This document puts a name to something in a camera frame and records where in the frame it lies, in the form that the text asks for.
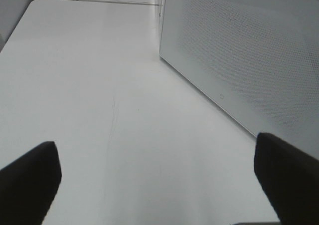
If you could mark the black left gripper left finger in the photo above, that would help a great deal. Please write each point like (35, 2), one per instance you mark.
(28, 186)

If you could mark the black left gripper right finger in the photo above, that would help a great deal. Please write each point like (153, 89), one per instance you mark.
(289, 178)

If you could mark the white microwave door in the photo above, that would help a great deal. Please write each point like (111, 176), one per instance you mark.
(256, 59)

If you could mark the white microwave oven body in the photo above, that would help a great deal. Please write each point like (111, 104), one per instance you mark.
(160, 13)

